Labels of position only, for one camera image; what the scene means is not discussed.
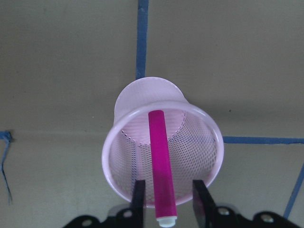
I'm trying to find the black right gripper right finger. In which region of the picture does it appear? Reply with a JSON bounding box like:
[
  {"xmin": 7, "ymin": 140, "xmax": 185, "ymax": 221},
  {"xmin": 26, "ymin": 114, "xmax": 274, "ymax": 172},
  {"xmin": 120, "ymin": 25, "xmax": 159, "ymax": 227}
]
[{"xmin": 192, "ymin": 180, "xmax": 216, "ymax": 228}]

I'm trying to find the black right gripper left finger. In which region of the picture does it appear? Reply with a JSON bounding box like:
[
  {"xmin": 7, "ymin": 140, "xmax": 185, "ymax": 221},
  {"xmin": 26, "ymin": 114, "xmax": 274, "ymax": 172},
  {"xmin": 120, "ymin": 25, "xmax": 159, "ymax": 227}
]
[{"xmin": 130, "ymin": 180, "xmax": 146, "ymax": 228}]

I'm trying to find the pink marker pen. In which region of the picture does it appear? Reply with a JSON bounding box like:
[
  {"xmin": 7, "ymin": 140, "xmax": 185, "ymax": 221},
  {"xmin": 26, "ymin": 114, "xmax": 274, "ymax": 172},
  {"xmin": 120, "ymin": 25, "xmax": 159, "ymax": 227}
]
[{"xmin": 148, "ymin": 110, "xmax": 177, "ymax": 228}]

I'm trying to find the pink mesh pen cup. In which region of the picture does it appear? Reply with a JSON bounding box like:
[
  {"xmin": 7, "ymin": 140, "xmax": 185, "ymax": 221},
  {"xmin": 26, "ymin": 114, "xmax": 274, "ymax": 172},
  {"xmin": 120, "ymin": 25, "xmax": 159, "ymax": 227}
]
[{"xmin": 101, "ymin": 77, "xmax": 224, "ymax": 208}]

